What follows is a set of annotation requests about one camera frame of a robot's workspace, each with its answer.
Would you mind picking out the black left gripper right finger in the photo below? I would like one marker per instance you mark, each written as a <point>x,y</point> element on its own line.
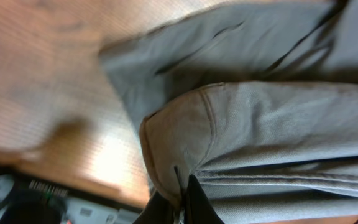
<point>198,209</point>

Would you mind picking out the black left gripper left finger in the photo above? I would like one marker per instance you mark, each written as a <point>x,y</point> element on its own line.
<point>157,211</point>

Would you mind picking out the grey shorts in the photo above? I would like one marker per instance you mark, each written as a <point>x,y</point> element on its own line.
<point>258,101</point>

